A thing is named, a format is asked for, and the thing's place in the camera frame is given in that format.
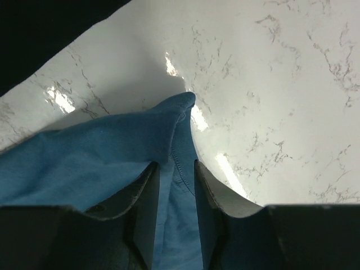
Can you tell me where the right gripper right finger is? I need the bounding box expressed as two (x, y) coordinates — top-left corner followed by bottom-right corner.
(194, 161), (359, 269)

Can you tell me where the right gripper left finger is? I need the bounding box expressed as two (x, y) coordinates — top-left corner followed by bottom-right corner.
(1, 163), (160, 269)

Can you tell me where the blue t shirt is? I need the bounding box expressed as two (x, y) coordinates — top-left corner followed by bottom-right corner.
(1, 92), (203, 269)

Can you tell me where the folded black t shirt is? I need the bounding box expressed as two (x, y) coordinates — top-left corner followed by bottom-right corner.
(1, 0), (127, 95)

